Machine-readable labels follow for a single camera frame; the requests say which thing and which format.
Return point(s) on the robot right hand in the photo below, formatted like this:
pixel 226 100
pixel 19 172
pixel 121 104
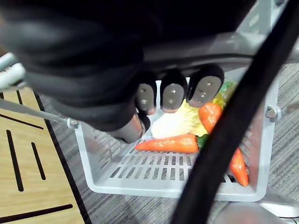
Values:
pixel 77 58

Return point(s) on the white plastic basket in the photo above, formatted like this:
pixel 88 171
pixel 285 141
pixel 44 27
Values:
pixel 151 172

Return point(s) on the green leafy vegetable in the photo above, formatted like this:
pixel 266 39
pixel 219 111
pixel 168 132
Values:
pixel 227 87

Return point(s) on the white rounded object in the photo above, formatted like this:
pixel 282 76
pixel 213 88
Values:
pixel 10 72

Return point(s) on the pale napa cabbage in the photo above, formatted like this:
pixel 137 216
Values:
pixel 172 126

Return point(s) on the long orange carrot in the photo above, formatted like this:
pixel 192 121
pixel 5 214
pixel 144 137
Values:
pixel 168 143

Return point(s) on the wooden board with black slots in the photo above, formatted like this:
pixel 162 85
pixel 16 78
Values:
pixel 53 186

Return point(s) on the short orange carrot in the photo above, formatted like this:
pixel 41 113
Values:
pixel 210 116

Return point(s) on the silver robot body part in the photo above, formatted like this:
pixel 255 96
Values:
pixel 261 18

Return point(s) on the silver robot leg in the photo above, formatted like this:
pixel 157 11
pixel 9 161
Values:
pixel 278 205

